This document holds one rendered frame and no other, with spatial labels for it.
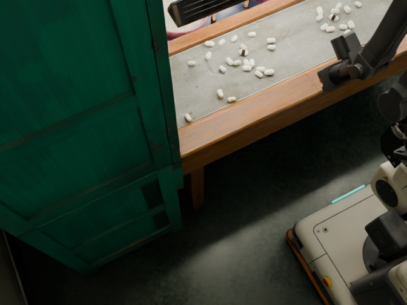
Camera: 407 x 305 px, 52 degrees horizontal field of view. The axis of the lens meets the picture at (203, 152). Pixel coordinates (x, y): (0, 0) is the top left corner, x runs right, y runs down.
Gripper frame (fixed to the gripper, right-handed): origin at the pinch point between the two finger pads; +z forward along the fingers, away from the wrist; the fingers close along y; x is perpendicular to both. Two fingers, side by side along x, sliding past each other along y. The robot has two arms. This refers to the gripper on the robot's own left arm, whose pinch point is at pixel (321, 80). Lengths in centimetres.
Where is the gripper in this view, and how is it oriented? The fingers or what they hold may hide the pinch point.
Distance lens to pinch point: 136.1
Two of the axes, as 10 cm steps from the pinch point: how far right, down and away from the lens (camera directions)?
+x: 4.1, 9.1, 1.1
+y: -8.9, 4.2, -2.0
